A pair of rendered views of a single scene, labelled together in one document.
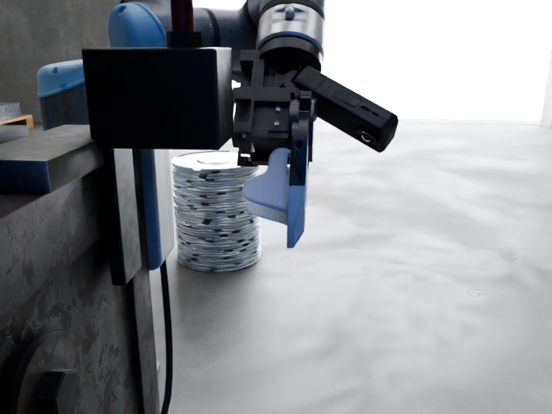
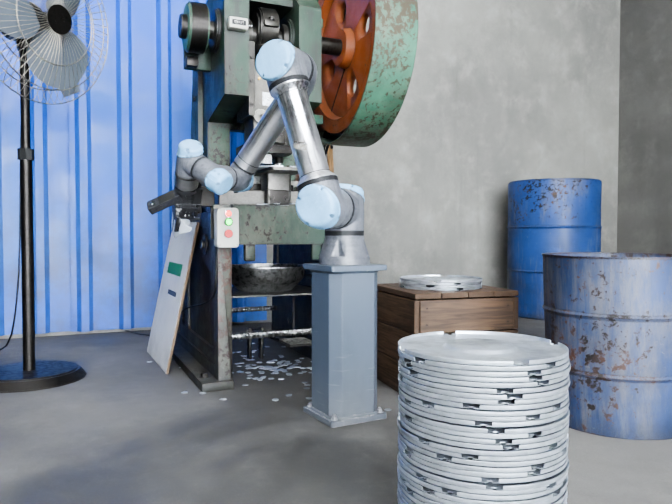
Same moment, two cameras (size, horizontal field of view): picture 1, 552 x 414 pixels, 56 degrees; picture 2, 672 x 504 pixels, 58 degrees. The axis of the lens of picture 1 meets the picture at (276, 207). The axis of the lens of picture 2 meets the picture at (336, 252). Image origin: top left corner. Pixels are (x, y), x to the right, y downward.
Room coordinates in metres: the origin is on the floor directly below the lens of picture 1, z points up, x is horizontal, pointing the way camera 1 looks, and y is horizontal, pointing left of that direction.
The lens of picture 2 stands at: (2.49, -0.55, 0.54)
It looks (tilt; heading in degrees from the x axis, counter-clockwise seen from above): 2 degrees down; 150
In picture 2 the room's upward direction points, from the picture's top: straight up
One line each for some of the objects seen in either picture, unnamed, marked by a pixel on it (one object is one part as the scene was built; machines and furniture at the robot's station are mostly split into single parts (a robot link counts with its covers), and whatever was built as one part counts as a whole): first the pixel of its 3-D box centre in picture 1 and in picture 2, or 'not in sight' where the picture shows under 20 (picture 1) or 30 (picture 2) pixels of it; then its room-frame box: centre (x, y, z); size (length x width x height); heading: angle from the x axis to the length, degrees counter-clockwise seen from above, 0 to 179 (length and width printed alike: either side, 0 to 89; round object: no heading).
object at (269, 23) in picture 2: not in sight; (264, 52); (0.20, 0.42, 1.27); 0.21 x 0.12 x 0.34; 175
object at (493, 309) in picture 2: not in sight; (440, 335); (0.80, 0.84, 0.18); 0.40 x 0.38 x 0.35; 167
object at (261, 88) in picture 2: not in sight; (267, 108); (0.24, 0.41, 1.04); 0.17 x 0.15 x 0.30; 175
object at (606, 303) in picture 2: not in sight; (616, 336); (1.36, 1.03, 0.24); 0.42 x 0.42 x 0.48
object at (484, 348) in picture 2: (216, 159); (480, 346); (1.69, 0.20, 0.34); 0.29 x 0.29 x 0.01
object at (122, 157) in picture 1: (167, 163); (199, 211); (0.40, 0.09, 0.62); 0.10 x 0.06 x 0.20; 85
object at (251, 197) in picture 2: not in sight; (265, 200); (0.20, 0.42, 0.68); 0.45 x 0.30 x 0.06; 85
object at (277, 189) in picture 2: not in sight; (278, 186); (0.37, 0.40, 0.72); 0.25 x 0.14 x 0.14; 175
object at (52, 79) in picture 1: (78, 98); (343, 207); (0.94, 0.35, 0.62); 0.13 x 0.12 x 0.14; 126
